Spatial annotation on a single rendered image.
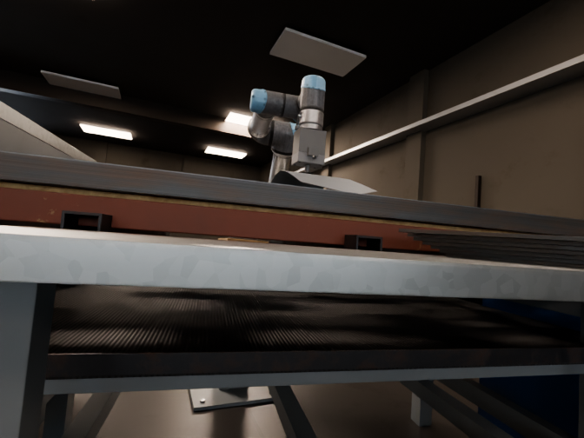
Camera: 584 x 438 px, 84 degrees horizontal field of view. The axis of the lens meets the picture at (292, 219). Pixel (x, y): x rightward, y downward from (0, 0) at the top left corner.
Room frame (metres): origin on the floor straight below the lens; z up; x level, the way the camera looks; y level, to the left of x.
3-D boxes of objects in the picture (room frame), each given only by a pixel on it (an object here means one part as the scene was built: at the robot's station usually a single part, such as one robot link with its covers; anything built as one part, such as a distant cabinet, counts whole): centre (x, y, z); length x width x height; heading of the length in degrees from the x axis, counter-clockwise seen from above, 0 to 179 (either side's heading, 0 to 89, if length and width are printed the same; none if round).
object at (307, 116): (0.97, -0.03, 1.12); 0.08 x 0.08 x 0.05
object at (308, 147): (0.96, -0.04, 1.04); 0.10 x 0.09 x 0.16; 17
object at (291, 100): (1.06, 0.00, 1.20); 0.11 x 0.11 x 0.08; 11
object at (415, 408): (1.46, -0.63, 0.34); 0.06 x 0.06 x 0.68; 14
